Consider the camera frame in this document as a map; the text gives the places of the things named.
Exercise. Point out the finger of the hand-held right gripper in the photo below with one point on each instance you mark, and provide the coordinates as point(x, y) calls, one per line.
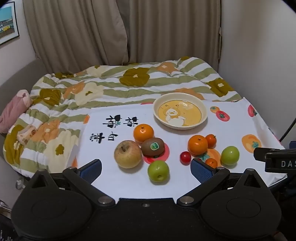
point(260, 153)

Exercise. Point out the brown kiwi with green sticker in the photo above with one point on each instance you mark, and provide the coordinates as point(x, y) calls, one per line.
point(152, 147)

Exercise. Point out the pink plush toy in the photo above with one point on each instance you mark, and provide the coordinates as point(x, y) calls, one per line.
point(13, 109)

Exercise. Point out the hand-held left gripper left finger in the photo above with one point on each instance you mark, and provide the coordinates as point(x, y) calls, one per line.
point(91, 170)

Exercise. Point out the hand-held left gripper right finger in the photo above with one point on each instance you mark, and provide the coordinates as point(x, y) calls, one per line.
point(200, 171)

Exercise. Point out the small tangerine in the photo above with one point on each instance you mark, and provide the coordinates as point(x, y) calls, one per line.
point(211, 163)
point(211, 140)

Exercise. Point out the white persimmon print tablecloth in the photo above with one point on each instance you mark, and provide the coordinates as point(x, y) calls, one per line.
point(180, 143)

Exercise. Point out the small printed pouch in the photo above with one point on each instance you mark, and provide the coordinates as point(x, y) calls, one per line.
point(26, 134)

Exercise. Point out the yellow apple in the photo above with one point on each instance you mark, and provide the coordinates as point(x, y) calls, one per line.
point(127, 154)

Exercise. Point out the green apple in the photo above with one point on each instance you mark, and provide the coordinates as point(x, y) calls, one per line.
point(158, 171)
point(229, 155)

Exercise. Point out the grey bed frame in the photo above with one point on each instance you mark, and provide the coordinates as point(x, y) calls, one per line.
point(23, 74)

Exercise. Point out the large orange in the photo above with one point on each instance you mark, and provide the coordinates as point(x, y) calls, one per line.
point(143, 133)
point(197, 144)

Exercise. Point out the red cherry tomato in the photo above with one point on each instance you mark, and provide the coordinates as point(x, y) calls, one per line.
point(185, 158)

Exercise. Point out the cream plate with duck print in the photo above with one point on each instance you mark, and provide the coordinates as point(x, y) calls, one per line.
point(180, 111)

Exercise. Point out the beige curtain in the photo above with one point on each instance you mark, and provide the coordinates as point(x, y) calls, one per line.
point(81, 30)

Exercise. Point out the floral striped blanket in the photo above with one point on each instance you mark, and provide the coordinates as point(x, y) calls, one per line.
point(115, 88)

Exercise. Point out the framed wall picture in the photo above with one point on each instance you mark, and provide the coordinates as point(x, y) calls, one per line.
point(7, 23)

